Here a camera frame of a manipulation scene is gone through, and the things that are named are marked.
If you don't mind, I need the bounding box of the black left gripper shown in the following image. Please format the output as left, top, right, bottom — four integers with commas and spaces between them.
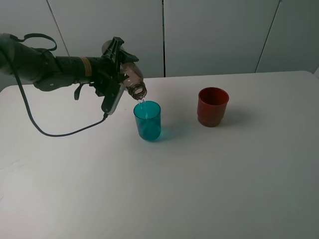
88, 37, 139, 97

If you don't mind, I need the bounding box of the clear plastic water bottle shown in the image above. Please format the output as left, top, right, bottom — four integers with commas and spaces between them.
102, 39, 148, 101

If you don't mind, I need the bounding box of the teal translucent plastic cup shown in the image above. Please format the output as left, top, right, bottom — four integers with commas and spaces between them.
133, 101, 161, 141

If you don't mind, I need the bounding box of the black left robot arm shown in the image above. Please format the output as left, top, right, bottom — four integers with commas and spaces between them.
0, 33, 124, 96

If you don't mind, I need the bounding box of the red plastic cup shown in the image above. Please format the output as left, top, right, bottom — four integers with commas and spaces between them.
197, 87, 229, 127

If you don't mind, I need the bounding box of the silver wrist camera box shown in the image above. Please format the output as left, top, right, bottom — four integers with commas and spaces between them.
101, 84, 125, 115

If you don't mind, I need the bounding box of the black camera cable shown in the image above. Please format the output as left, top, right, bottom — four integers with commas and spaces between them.
12, 69, 110, 137

